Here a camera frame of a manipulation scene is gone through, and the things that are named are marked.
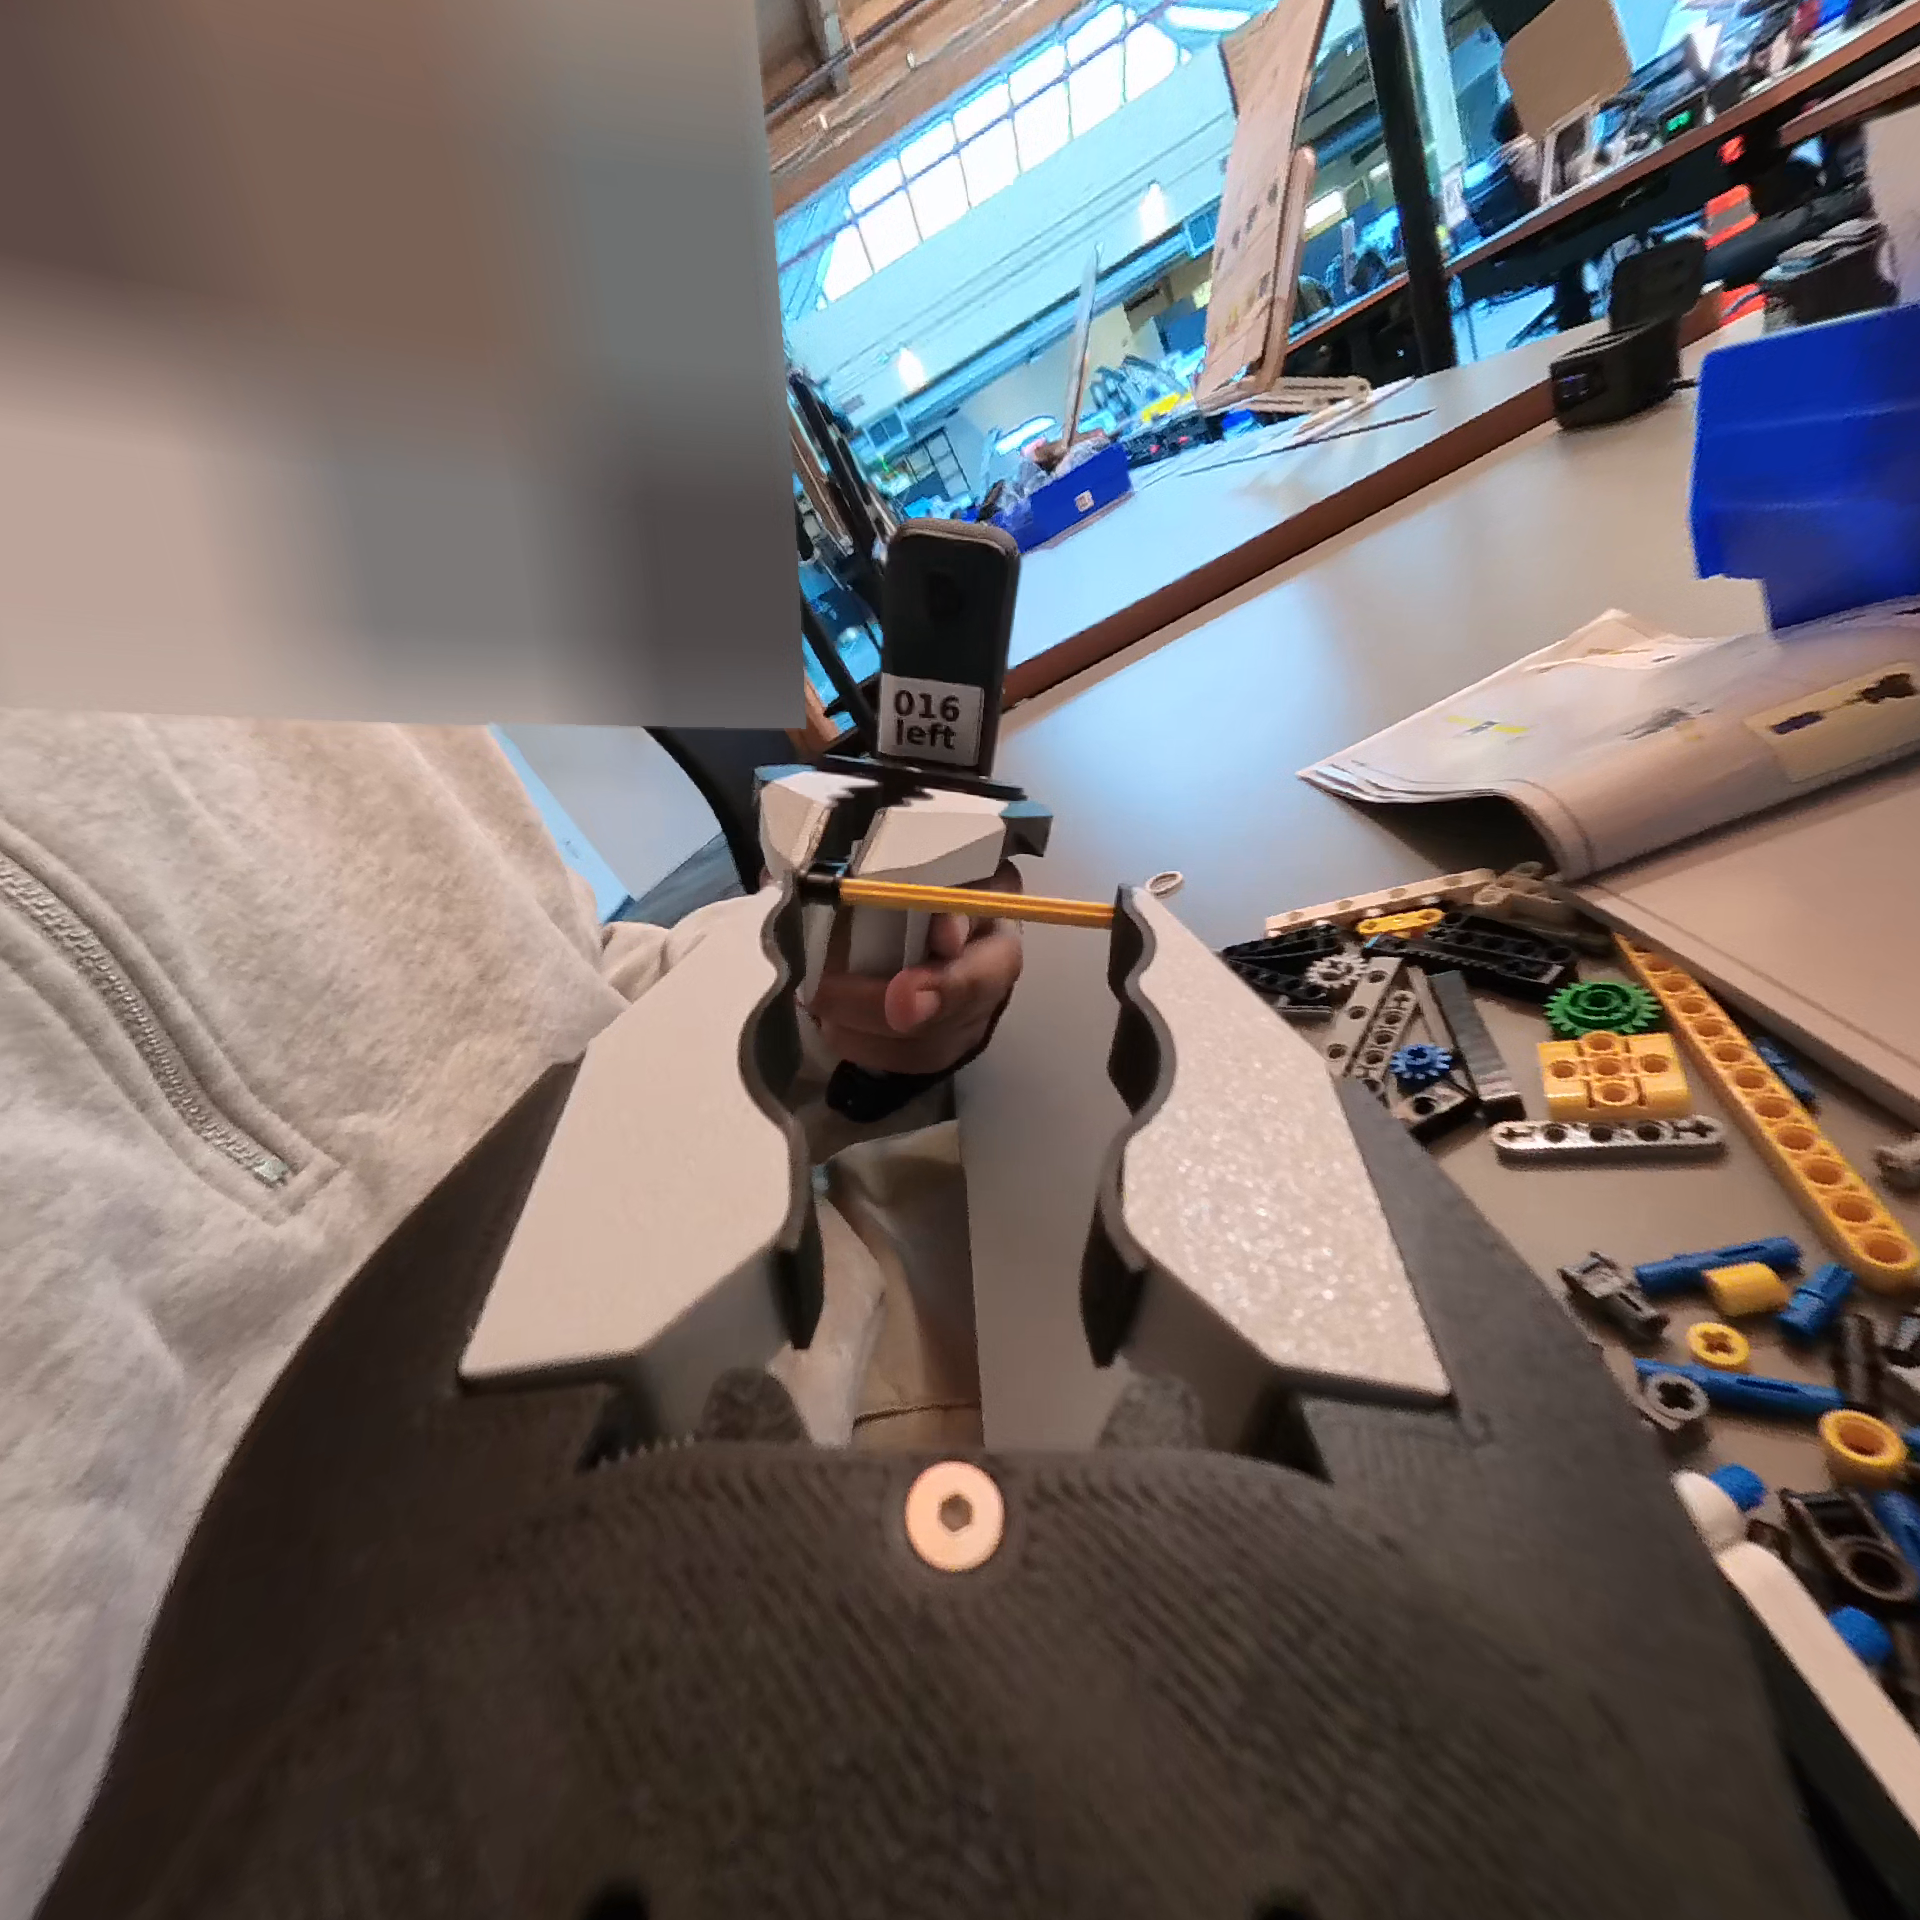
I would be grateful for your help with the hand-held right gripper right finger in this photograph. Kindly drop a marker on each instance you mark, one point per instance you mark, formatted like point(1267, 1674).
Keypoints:
point(1260, 1202)

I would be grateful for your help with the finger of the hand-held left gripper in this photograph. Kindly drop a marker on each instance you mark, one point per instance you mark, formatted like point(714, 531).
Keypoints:
point(799, 826)
point(934, 855)

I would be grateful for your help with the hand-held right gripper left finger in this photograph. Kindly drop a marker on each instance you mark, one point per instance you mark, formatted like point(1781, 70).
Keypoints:
point(645, 1202)

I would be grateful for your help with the yellow lego axle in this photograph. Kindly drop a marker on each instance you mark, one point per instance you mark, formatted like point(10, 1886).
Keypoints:
point(974, 901)

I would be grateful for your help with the black lego bush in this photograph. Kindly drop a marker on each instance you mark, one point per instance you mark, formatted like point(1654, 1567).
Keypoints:
point(821, 885)

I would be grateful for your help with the person's left forearm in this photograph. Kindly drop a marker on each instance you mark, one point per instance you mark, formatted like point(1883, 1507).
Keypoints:
point(675, 954)

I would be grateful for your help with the pile of lego beams gears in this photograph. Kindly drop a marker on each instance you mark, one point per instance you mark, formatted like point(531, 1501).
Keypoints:
point(1484, 954)

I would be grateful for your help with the flat grey lego liftarm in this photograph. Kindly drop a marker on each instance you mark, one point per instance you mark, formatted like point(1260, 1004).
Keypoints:
point(1609, 1140)

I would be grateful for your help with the green lego gear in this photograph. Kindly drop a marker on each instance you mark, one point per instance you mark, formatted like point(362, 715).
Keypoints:
point(1570, 1014)

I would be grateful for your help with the scatter of small lego pins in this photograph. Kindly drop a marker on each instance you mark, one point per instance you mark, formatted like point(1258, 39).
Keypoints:
point(1710, 1268)

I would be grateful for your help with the long yellow lego beam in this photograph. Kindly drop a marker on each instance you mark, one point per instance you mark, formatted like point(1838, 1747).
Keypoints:
point(1764, 1109)

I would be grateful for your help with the lego instruction booklet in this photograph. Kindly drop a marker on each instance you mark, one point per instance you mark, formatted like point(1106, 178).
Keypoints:
point(1577, 735)

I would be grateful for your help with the person's left hand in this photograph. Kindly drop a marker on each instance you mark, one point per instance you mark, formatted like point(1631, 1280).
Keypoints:
point(939, 1014)

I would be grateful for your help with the black office chair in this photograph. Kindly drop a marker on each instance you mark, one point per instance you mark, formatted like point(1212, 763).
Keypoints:
point(721, 797)

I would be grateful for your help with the small blue parts bin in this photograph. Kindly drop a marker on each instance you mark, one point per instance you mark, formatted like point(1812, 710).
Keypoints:
point(1079, 504)

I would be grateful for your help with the beige trousers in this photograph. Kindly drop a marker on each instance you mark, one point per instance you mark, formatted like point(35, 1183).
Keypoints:
point(915, 1291)

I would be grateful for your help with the grey zip hoodie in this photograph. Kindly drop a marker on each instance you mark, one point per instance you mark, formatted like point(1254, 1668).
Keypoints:
point(226, 974)

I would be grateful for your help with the cardboard display board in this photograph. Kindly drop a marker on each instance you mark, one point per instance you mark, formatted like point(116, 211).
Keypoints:
point(1260, 196)

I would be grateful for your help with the black steel column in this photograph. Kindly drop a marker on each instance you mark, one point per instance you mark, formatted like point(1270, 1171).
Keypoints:
point(1412, 196)

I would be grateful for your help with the black charger block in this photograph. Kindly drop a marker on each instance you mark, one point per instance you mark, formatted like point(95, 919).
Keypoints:
point(1612, 376)

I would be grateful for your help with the blue plastic bin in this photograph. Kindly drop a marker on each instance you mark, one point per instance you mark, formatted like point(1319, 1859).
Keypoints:
point(1815, 451)

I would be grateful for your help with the white cardboard box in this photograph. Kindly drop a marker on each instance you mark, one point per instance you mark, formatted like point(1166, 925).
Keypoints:
point(1894, 211)

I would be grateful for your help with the yellow lego frame block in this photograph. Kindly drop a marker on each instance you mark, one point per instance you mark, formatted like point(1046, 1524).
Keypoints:
point(1612, 1076)

